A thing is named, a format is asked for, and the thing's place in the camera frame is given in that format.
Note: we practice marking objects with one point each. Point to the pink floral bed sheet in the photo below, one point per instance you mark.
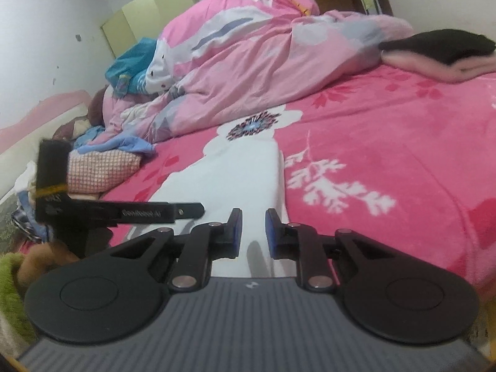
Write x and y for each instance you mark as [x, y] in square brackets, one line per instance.
[387, 155]

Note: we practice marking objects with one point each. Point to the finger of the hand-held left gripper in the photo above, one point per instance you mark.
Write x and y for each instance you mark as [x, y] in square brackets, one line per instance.
[190, 211]

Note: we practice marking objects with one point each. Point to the pink and cream headboard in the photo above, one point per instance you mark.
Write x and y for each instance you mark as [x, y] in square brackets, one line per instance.
[31, 135]

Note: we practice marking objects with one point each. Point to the blue fleece garment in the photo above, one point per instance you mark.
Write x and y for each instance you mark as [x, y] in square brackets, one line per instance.
[124, 143]

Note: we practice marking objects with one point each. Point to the person's left hand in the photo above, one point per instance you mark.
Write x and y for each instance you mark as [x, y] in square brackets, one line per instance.
[38, 261]

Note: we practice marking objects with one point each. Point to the blue plaid cloth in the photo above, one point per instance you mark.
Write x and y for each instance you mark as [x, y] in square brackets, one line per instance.
[23, 213]

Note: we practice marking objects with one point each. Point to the yellow-green wardrobe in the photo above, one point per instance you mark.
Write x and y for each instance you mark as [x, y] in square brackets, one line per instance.
[155, 11]

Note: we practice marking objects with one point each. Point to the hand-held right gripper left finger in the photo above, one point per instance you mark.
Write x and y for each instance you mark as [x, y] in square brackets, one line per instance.
[237, 232]

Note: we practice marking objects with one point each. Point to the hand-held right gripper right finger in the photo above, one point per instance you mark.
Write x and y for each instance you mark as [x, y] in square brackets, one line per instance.
[271, 234]

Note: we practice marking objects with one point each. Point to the pink checked knit garment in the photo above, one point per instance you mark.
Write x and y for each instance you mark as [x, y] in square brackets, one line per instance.
[104, 170]

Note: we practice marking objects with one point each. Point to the teal printed blanket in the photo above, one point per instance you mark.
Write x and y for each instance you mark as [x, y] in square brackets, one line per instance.
[128, 62]

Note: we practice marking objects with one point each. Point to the folded black and pink garment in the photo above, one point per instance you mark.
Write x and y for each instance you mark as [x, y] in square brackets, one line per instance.
[438, 50]

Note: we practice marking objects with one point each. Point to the pink patterned quilt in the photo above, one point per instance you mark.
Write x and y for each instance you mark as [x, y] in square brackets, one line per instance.
[252, 58]

